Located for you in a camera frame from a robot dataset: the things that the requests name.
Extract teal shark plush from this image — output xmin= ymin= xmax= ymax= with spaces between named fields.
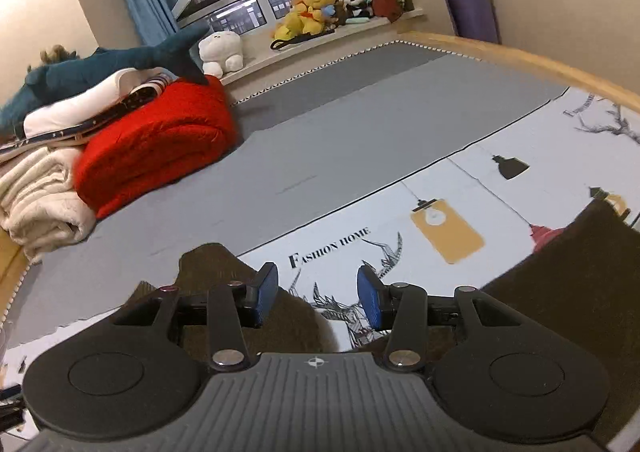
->
xmin=1 ymin=24 xmax=209 ymax=137

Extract panda plush toy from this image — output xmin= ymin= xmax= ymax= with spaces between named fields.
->
xmin=343 ymin=0 xmax=373 ymax=19

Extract olive corduroy pants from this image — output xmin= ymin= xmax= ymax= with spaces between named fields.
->
xmin=124 ymin=199 xmax=640 ymax=442

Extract white folded cloth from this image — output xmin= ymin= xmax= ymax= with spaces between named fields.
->
xmin=23 ymin=68 xmax=175 ymax=138

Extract purple rolled mat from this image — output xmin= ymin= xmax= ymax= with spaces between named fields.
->
xmin=445 ymin=0 xmax=501 ymax=44

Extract striped folded cloth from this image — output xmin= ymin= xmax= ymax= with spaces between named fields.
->
xmin=1 ymin=84 xmax=169 ymax=161

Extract printed white bed sheet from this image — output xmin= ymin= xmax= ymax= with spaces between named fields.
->
xmin=0 ymin=85 xmax=640 ymax=452

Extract cream folded blanket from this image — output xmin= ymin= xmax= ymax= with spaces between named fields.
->
xmin=1 ymin=147 xmax=96 ymax=264

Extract yellow bear plush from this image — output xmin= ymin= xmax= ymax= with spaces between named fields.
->
xmin=271 ymin=0 xmax=340 ymax=41

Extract red folded blanket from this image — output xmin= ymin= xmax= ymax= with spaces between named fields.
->
xmin=75 ymin=76 xmax=239 ymax=219

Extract grey bed mattress cover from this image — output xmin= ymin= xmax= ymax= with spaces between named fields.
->
xmin=9 ymin=43 xmax=563 ymax=346

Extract white plush toy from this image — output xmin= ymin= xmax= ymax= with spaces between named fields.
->
xmin=198 ymin=31 xmax=244 ymax=79

